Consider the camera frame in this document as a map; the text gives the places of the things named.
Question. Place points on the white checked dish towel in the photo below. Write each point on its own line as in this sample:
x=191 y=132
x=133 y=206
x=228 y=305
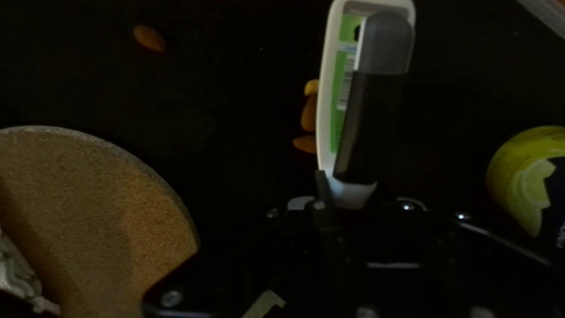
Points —
x=20 y=280

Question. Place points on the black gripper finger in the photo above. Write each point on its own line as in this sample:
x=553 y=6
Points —
x=375 y=96

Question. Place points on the yellow green bottle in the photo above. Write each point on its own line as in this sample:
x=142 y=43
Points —
x=527 y=179

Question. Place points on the white green scrub brush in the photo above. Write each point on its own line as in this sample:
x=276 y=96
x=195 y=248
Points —
x=339 y=57

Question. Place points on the round cork coaster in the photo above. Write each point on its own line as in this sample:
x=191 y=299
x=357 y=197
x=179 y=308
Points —
x=96 y=224

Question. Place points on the small orange food pieces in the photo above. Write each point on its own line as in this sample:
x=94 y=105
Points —
x=308 y=119

